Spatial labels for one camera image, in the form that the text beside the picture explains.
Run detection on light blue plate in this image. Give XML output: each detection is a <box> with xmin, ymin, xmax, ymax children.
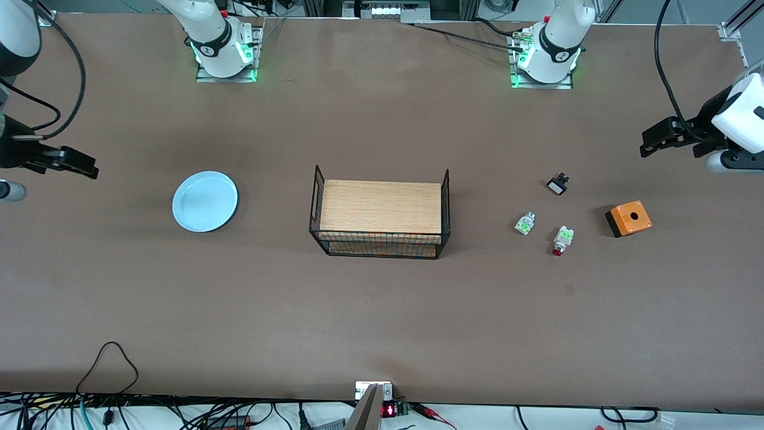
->
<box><xmin>172</xmin><ymin>171</ymin><xmax>239</xmax><ymax>233</ymax></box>

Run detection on red push button switch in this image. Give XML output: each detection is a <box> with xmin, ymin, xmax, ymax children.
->
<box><xmin>552</xmin><ymin>225</ymin><xmax>575</xmax><ymax>257</ymax></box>

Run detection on wooden shelf board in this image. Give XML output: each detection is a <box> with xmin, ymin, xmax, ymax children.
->
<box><xmin>319</xmin><ymin>179</ymin><xmax>443</xmax><ymax>244</ymax></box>

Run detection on red clip leads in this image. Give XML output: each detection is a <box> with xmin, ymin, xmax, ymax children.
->
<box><xmin>412</xmin><ymin>403</ymin><xmax>457</xmax><ymax>430</ymax></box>

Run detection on silver metal bar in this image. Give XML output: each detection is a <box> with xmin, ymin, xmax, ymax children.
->
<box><xmin>345</xmin><ymin>384</ymin><xmax>384</xmax><ymax>430</ymax></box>

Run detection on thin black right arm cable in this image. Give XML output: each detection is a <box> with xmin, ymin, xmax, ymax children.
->
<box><xmin>0</xmin><ymin>81</ymin><xmax>62</xmax><ymax>131</ymax></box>

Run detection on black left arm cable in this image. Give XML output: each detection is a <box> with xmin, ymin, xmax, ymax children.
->
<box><xmin>653</xmin><ymin>0</ymin><xmax>711</xmax><ymax>144</ymax></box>

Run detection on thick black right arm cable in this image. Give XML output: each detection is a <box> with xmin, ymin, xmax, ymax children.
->
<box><xmin>27</xmin><ymin>0</ymin><xmax>87</xmax><ymax>140</ymax></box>

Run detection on orange button enclosure box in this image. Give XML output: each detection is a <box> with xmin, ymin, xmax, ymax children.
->
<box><xmin>605</xmin><ymin>201</ymin><xmax>653</xmax><ymax>238</ymax></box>

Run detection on aluminium corner frame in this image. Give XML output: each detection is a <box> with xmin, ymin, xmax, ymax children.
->
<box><xmin>718</xmin><ymin>0</ymin><xmax>764</xmax><ymax>67</ymax></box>

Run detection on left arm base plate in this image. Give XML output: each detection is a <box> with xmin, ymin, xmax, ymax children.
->
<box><xmin>509</xmin><ymin>29</ymin><xmax>575</xmax><ymax>90</ymax></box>

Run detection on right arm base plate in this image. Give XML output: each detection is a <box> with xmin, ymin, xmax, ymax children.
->
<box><xmin>196</xmin><ymin>24</ymin><xmax>263</xmax><ymax>83</ymax></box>

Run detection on looped thin black cable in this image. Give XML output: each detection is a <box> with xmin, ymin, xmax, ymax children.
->
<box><xmin>75</xmin><ymin>341</ymin><xmax>140</xmax><ymax>396</ymax></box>

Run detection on black cable to arm base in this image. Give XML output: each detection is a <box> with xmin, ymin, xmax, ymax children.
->
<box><xmin>401</xmin><ymin>17</ymin><xmax>529</xmax><ymax>51</ymax></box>

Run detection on black wire rack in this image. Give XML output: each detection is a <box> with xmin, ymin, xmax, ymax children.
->
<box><xmin>309</xmin><ymin>165</ymin><xmax>451</xmax><ymax>260</ymax></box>

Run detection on aluminium frame structure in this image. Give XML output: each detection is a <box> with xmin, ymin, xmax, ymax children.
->
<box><xmin>301</xmin><ymin>0</ymin><xmax>481</xmax><ymax>24</ymax></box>

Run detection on coiled black cable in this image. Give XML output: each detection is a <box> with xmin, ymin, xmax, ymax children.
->
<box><xmin>600</xmin><ymin>406</ymin><xmax>658</xmax><ymax>423</ymax></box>

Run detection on silver metal bracket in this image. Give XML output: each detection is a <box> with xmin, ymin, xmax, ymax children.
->
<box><xmin>355</xmin><ymin>381</ymin><xmax>393</xmax><ymax>401</ymax></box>

